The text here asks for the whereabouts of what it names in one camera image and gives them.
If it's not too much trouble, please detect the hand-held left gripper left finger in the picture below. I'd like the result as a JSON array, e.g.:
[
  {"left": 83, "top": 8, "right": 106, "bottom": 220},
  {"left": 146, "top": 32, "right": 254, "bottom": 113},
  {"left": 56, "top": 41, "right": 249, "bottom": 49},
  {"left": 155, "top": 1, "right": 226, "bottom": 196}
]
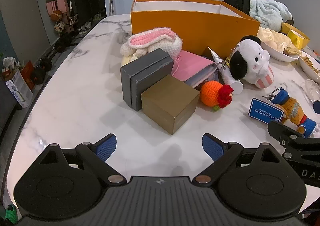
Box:
[{"left": 37, "top": 133, "right": 126, "bottom": 185}]

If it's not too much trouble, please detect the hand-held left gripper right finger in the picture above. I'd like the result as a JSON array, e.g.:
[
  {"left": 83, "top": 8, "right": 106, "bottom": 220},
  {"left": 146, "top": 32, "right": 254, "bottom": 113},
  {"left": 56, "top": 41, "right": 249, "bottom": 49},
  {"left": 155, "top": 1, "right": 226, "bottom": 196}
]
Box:
[{"left": 192, "top": 133, "right": 286, "bottom": 185}]

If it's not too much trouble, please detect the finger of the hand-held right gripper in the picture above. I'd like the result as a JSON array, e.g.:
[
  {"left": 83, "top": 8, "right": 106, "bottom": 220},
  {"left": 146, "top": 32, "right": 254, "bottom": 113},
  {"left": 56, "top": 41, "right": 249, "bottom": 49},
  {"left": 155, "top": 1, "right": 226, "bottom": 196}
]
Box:
[{"left": 267, "top": 121, "right": 320, "bottom": 159}]

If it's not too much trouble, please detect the brown gold box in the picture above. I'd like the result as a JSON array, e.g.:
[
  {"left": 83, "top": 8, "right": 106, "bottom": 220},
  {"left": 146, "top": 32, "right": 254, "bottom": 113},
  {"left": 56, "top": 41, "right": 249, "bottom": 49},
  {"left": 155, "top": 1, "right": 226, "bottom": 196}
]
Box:
[{"left": 141, "top": 74, "right": 200, "bottom": 135}]

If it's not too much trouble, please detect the black white plush toy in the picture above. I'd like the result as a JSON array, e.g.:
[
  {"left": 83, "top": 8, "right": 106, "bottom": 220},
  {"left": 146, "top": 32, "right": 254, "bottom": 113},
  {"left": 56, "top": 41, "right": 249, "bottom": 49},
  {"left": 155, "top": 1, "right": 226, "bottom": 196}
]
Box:
[{"left": 225, "top": 36, "right": 275, "bottom": 89}]

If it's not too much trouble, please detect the pink leather wallet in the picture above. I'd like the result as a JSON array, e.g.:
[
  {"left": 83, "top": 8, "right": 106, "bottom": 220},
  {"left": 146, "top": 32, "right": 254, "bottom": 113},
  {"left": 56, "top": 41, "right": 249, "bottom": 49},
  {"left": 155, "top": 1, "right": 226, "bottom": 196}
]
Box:
[{"left": 171, "top": 50, "right": 219, "bottom": 89}]

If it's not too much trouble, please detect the grey gift box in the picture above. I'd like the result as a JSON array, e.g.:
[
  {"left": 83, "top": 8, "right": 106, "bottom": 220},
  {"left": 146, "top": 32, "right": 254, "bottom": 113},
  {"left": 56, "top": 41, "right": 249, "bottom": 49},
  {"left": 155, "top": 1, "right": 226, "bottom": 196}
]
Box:
[{"left": 120, "top": 48, "right": 175, "bottom": 112}]

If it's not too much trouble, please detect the crocheted white pink bunny doll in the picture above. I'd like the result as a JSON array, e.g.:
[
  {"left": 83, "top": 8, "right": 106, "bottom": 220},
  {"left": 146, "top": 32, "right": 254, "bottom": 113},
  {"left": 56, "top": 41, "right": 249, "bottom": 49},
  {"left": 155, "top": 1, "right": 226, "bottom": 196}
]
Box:
[{"left": 120, "top": 27, "right": 183, "bottom": 67}]

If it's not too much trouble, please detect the orange cardboard box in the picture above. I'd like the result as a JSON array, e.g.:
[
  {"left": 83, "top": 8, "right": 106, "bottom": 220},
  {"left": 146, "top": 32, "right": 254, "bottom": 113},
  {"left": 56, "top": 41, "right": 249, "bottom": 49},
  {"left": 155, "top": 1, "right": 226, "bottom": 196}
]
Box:
[{"left": 130, "top": 0, "right": 261, "bottom": 59}]

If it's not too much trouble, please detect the blue paper tag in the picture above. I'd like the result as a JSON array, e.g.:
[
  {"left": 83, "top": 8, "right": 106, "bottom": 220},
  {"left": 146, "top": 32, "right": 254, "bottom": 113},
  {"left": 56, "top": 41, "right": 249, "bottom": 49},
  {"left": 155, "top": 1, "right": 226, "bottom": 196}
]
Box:
[{"left": 248, "top": 98, "right": 285, "bottom": 124}]

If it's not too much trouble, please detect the clear glass dish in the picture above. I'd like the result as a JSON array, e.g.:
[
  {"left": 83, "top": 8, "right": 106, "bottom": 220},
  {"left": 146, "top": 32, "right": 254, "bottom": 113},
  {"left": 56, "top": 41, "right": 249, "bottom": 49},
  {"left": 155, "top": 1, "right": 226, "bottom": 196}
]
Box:
[{"left": 304, "top": 79, "right": 320, "bottom": 104}]

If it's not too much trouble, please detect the crocheted orange with red flower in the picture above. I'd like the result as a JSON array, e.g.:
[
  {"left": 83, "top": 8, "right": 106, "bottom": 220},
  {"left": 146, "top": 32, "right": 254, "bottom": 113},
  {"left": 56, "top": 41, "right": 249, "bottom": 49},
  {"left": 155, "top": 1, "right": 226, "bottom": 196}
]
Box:
[{"left": 199, "top": 80, "right": 234, "bottom": 112}]

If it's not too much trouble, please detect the white squeeze tube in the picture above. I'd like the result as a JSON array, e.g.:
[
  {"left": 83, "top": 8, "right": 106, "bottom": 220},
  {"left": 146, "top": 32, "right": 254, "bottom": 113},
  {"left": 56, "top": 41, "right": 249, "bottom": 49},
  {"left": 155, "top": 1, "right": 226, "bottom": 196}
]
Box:
[{"left": 207, "top": 46, "right": 244, "bottom": 94}]

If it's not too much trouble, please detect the white plate with snacks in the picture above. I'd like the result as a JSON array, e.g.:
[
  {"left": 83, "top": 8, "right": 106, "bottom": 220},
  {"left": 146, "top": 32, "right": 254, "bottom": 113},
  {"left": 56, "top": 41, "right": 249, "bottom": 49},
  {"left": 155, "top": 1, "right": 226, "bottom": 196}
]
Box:
[{"left": 298, "top": 51, "right": 320, "bottom": 82}]

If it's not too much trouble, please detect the white bowl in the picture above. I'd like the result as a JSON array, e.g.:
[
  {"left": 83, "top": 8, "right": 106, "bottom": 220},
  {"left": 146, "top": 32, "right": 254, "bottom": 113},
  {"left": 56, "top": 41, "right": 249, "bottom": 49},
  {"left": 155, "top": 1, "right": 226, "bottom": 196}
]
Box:
[{"left": 260, "top": 38, "right": 302, "bottom": 63}]

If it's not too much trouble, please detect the yellow mug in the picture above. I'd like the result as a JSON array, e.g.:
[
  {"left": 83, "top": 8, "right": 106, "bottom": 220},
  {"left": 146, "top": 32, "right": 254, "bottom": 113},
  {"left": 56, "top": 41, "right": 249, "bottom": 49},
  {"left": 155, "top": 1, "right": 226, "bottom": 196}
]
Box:
[{"left": 281, "top": 22, "right": 311, "bottom": 50}]

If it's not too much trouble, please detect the pale steamed bun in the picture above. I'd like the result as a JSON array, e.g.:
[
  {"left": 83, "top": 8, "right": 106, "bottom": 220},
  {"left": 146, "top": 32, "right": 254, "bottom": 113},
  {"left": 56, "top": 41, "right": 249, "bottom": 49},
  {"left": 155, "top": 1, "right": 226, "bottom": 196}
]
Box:
[{"left": 257, "top": 27, "right": 293, "bottom": 51}]

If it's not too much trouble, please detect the black dumbbell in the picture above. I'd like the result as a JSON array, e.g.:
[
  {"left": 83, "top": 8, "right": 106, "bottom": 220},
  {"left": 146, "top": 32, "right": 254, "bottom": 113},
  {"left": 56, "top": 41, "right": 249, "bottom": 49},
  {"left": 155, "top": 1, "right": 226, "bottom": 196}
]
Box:
[
  {"left": 54, "top": 33, "right": 73, "bottom": 53},
  {"left": 30, "top": 58, "right": 53, "bottom": 85}
]

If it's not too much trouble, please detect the blue white carton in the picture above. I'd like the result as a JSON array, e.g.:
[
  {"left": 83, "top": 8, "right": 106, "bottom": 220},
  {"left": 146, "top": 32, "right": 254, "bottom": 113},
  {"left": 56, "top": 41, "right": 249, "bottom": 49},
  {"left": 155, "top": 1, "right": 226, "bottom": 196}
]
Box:
[{"left": 5, "top": 69, "right": 34, "bottom": 109}]

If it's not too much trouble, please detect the red box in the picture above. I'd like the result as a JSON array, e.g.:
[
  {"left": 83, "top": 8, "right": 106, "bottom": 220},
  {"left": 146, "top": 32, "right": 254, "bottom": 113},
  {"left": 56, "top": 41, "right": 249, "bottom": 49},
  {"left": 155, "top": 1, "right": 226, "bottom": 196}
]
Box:
[{"left": 20, "top": 60, "right": 36, "bottom": 90}]

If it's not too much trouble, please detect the green slipper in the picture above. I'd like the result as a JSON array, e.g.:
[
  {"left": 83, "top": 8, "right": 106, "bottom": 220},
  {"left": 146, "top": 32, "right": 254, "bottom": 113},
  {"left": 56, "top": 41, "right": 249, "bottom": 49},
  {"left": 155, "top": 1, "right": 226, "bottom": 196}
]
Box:
[{"left": 3, "top": 205, "right": 18, "bottom": 224}]

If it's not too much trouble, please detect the light blue fleece blanket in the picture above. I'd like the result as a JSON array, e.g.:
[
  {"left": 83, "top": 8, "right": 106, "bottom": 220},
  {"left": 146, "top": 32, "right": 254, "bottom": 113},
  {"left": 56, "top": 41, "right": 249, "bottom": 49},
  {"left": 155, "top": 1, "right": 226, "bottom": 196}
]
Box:
[{"left": 248, "top": 0, "right": 293, "bottom": 33}]

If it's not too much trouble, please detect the black garment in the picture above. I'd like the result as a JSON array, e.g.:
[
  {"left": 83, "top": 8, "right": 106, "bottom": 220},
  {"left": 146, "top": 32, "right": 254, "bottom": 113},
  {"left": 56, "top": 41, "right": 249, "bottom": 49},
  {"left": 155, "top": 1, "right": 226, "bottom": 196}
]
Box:
[{"left": 222, "top": 0, "right": 252, "bottom": 15}]

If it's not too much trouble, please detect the black shoe cabinet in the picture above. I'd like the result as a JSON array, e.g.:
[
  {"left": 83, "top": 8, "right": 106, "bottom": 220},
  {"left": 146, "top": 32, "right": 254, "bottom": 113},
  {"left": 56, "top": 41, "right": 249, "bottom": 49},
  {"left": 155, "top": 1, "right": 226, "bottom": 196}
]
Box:
[{"left": 66, "top": 0, "right": 106, "bottom": 32}]

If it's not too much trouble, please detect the pink bag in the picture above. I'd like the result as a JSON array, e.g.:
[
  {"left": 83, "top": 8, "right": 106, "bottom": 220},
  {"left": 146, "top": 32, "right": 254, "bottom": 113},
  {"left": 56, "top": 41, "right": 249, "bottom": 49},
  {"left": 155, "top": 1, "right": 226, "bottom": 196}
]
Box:
[{"left": 46, "top": 0, "right": 69, "bottom": 16}]

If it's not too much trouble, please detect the orange blue plush keychain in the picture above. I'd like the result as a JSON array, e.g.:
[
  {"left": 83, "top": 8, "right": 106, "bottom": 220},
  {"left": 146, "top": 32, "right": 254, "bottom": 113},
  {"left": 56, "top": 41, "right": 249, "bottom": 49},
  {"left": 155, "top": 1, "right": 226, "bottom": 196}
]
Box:
[{"left": 262, "top": 87, "right": 317, "bottom": 139}]

